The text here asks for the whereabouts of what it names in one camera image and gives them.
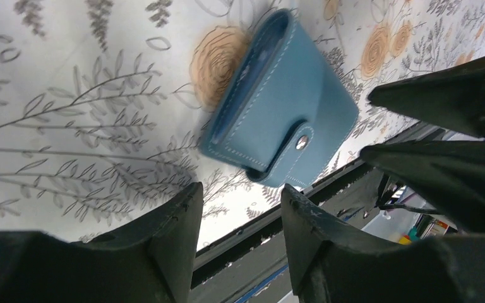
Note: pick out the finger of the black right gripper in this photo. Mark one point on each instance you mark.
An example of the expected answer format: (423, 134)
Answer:
(452, 98)
(449, 175)

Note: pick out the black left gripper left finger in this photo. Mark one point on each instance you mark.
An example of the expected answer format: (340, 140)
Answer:
(149, 259)

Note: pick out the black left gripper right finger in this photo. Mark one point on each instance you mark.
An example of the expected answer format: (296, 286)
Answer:
(332, 261)

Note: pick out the blue leather card holder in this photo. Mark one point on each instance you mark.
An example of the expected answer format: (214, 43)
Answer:
(285, 112)

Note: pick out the floral patterned table mat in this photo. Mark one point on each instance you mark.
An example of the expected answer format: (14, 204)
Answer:
(102, 103)

